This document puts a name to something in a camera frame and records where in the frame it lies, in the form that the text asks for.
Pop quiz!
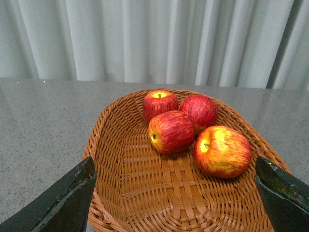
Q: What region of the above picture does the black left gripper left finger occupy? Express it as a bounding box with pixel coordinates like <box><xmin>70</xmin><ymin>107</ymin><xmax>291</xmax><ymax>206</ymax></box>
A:
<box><xmin>0</xmin><ymin>157</ymin><xmax>97</xmax><ymax>232</ymax></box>

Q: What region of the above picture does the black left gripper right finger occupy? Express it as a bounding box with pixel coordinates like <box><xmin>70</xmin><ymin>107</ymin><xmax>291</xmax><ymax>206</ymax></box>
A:
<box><xmin>254</xmin><ymin>156</ymin><xmax>309</xmax><ymax>232</ymax></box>

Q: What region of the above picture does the brown wicker basket left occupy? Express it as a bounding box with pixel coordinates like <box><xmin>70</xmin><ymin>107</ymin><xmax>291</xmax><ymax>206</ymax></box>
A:
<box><xmin>84</xmin><ymin>90</ymin><xmax>288</xmax><ymax>232</ymax></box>

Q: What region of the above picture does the dark red apple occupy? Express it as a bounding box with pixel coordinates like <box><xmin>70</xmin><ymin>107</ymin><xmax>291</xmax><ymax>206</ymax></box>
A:
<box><xmin>179</xmin><ymin>94</ymin><xmax>218</xmax><ymax>136</ymax></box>

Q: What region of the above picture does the red striped apple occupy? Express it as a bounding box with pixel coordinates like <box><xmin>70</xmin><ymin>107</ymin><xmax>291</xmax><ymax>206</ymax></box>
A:
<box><xmin>148</xmin><ymin>110</ymin><xmax>195</xmax><ymax>155</ymax></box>

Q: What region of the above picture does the red apple with yellow top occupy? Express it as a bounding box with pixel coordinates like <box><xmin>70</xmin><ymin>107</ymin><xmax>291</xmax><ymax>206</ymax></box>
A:
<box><xmin>143</xmin><ymin>90</ymin><xmax>178</xmax><ymax>122</ymax></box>

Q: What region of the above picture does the white pleated curtain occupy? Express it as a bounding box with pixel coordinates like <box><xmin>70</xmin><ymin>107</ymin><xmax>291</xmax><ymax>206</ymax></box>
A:
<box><xmin>0</xmin><ymin>0</ymin><xmax>309</xmax><ymax>90</ymax></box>

